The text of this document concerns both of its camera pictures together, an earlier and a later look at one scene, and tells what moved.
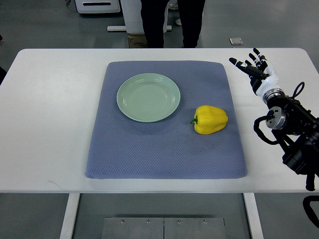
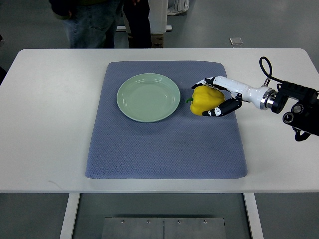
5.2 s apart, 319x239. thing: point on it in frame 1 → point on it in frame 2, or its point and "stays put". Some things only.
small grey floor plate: (236, 41) stays put
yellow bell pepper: (209, 119) → (205, 98)
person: (191, 13) → (137, 13)
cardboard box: (137, 41) → (157, 41)
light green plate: (148, 97) stays put
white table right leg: (253, 215) stays put
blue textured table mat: (122, 148) stays put
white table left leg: (67, 229) stays put
